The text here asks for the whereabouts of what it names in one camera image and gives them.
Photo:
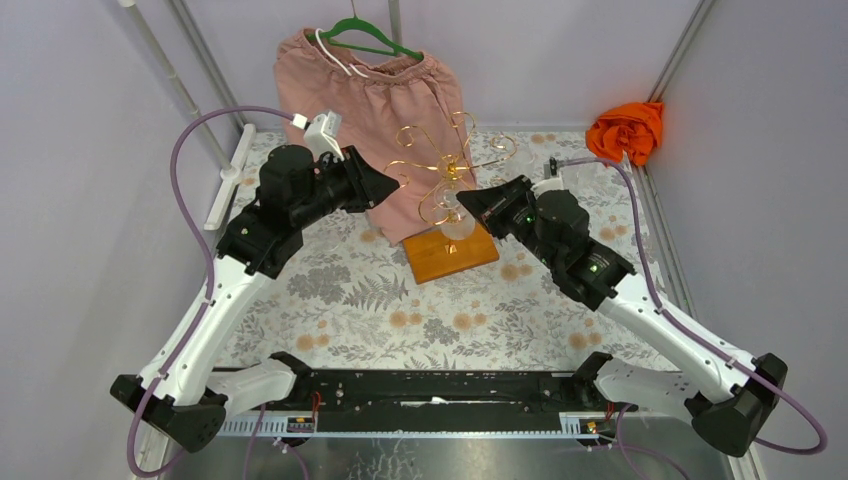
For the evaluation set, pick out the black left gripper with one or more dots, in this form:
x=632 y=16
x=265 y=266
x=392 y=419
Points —
x=351 y=176

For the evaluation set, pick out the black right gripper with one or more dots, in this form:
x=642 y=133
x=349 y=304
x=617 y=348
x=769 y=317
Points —
x=482 y=202

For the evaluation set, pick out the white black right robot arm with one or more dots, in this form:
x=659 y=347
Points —
x=721 y=391

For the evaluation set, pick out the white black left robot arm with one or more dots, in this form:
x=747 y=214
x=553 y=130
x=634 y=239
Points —
x=179 y=393

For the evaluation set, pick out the orange wooden rack base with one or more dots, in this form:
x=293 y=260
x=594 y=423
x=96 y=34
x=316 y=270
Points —
x=432 y=255

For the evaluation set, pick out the pink shorts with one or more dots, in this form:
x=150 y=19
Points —
x=402 y=115

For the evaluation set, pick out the floral table mat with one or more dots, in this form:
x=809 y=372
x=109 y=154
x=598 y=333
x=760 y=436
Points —
x=348 y=298

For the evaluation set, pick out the orange cloth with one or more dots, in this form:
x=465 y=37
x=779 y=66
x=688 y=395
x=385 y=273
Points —
x=633 y=130

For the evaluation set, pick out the gold wire glass rack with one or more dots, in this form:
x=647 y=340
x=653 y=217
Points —
x=453 y=168

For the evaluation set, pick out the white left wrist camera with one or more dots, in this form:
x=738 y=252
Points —
x=320 y=133

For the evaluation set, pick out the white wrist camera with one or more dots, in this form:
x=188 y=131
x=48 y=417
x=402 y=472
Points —
x=552 y=179
x=320 y=133

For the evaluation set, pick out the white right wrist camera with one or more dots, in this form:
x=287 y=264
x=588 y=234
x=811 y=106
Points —
x=552 y=179

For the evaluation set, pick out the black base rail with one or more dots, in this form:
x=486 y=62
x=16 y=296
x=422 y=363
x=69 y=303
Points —
x=334 y=402

